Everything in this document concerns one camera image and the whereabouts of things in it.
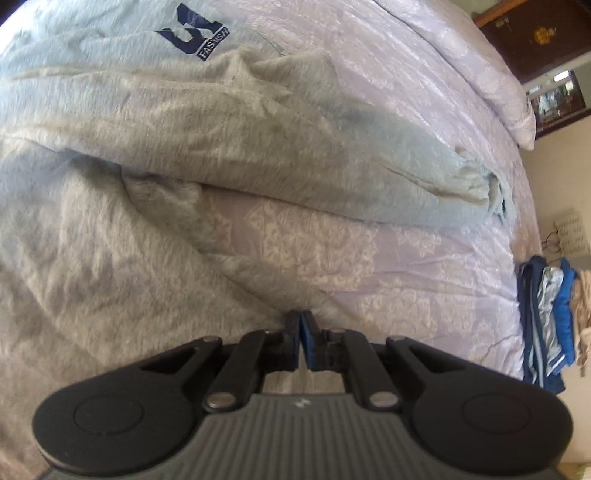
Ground lavender patterned bedspread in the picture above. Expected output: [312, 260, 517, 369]
[203, 0, 543, 398]

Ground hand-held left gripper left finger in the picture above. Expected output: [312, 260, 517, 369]
[139, 312, 302, 412]

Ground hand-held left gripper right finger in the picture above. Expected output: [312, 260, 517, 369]
[299, 311, 463, 412]

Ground glass cabinet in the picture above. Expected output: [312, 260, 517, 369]
[525, 69, 588, 136]

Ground grey fleece pants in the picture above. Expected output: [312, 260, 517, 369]
[0, 0, 515, 467]

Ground bright blue folded garment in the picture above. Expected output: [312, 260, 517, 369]
[551, 258, 579, 366]

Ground navy striped folded garment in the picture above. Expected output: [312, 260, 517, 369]
[518, 255, 568, 396]

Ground lavender folded quilt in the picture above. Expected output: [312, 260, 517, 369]
[374, 0, 537, 151]

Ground beige folded garment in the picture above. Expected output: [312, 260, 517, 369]
[570, 270, 591, 380]

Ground dark brown wooden door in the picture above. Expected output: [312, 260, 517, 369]
[473, 0, 591, 85]

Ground light grey folded garment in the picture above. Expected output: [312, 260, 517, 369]
[536, 267, 565, 371]

